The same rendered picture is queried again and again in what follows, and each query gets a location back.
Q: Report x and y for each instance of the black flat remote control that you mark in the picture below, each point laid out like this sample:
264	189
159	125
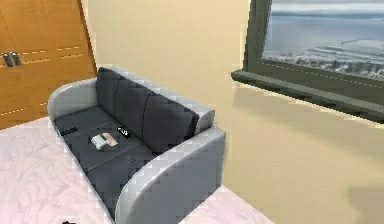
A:
68	131

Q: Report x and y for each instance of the white and tan small object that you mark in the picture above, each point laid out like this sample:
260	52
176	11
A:
101	140

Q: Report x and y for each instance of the brown wooden wardrobe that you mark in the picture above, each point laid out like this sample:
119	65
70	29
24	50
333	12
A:
46	76

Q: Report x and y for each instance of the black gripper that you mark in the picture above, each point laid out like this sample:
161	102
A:
68	222

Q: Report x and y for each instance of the grey sofa with dark cushions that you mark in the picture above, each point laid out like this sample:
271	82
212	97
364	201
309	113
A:
173	186

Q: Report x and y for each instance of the dark grey framed window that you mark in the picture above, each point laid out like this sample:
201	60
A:
320	50

